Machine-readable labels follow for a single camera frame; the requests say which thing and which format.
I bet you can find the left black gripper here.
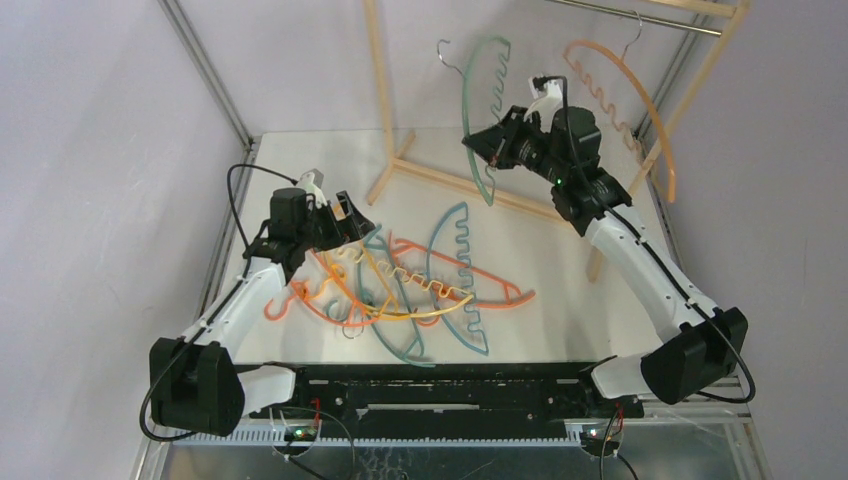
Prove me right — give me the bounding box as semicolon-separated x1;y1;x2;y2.
296;192;373;252

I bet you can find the pale green wavy hanger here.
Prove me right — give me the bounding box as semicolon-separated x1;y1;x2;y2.
435;34;513;208

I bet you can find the light orange wavy hanger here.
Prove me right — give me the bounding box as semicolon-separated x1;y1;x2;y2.
563;13;678;203

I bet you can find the yellow-orange plastic hanger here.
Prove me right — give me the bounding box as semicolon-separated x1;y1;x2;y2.
312;237;411;327

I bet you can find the orange plastic hanger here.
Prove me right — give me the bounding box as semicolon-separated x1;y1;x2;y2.
262;253;380;329
363;236;536;328

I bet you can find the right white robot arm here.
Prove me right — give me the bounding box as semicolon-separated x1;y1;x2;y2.
462;106;757;416

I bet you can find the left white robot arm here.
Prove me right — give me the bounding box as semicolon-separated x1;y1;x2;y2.
139;187;375;442

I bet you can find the pale yellow wavy hanger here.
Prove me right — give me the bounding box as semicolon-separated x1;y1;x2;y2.
332;247;474;320

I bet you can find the teal plastic hanger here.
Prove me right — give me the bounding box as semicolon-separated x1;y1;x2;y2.
351;225;436;368

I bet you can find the blue wavy hanger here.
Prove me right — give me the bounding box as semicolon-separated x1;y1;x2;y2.
424;202;490;357

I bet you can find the metal hanging rod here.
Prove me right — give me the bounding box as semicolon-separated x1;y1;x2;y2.
549;0;723;37

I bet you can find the left circuit board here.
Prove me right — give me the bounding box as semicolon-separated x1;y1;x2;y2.
282;424;321;447

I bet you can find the circuit board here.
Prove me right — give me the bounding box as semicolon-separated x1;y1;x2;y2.
282;424;321;447
580;427;621;458

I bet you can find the right circuit board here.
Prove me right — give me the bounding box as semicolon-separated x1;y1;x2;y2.
580;427;621;458

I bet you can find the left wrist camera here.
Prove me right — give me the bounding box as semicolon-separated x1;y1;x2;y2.
295;169;327;208

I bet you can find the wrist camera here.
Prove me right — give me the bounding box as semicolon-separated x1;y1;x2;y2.
295;169;327;208
524;75;567;121

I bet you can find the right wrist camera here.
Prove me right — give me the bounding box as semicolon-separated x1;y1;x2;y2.
524;75;567;121

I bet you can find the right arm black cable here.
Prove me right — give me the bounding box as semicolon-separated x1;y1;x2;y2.
539;74;758;405

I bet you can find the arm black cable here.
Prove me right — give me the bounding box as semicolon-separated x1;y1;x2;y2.
137;163;299;444
539;74;758;405

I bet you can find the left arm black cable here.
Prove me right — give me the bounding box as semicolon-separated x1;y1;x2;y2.
137;163;299;444

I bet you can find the right aluminium frame post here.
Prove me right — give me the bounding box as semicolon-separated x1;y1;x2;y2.
631;13;726;264

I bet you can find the aluminium frame post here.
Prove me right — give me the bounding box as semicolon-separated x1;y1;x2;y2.
631;13;726;264
158;0;253;282

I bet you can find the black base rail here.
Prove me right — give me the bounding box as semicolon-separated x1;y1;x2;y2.
249;362;645;442

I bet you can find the left aluminium frame post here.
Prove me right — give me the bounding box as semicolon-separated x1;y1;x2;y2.
158;0;253;282

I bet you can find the wooden clothes rack frame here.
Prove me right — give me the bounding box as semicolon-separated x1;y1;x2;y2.
359;0;753;285

